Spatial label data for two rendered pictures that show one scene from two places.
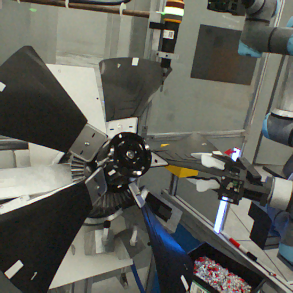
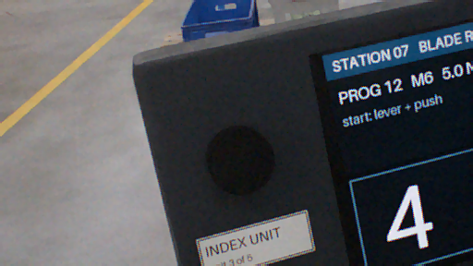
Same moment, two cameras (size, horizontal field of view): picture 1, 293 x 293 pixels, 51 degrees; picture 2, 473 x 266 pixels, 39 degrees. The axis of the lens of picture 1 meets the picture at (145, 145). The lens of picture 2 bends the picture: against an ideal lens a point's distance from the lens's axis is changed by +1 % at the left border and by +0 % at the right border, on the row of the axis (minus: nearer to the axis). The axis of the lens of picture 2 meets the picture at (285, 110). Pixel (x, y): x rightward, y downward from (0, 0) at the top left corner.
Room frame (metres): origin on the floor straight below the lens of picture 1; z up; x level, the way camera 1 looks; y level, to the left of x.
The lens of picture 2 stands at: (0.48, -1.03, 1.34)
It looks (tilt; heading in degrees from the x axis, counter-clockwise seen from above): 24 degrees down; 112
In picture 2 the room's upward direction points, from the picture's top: 8 degrees counter-clockwise
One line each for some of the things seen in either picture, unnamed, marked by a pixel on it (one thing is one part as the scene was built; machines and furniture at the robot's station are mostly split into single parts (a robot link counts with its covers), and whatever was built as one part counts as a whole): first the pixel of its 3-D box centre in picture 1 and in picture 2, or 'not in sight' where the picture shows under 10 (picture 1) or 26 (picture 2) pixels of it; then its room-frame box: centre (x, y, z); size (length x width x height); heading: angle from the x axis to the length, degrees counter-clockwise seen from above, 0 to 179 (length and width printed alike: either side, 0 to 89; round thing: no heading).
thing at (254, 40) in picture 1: (257, 39); not in sight; (1.04, -0.30, 1.54); 0.11 x 0.08 x 0.11; 44
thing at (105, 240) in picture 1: (106, 232); not in sight; (0.71, 0.07, 0.99); 0.02 x 0.02 x 0.06
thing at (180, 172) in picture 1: (178, 161); not in sight; (1.24, -0.15, 1.02); 0.16 x 0.10 x 0.11; 34
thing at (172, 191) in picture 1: (174, 181); not in sight; (1.24, -0.15, 0.92); 0.03 x 0.03 x 0.12; 34
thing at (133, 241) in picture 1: (134, 234); not in sight; (0.75, -0.01, 0.96); 0.02 x 0.02 x 0.06
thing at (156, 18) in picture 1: (166, 36); not in sight; (0.80, -0.01, 1.50); 0.09 x 0.07 x 0.10; 69
